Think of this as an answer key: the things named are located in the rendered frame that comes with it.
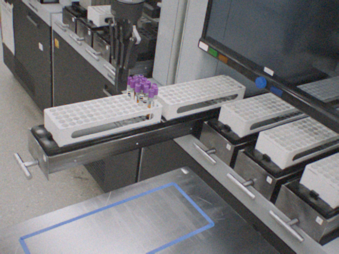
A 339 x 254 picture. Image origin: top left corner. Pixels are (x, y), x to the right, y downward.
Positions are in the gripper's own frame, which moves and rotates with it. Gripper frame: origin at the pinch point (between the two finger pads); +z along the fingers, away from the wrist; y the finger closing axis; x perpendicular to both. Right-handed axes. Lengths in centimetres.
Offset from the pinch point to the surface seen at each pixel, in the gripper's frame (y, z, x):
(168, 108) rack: 4.9, 9.2, 13.1
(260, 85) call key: 20.7, -3.1, 28.9
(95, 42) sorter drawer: -60, 17, 23
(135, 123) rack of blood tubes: 4.6, 11.7, 2.7
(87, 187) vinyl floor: -61, 95, 23
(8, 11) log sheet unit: -170, 44, 23
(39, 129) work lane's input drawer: -3.4, 12.7, -20.2
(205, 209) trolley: 38.6, 12.2, -0.2
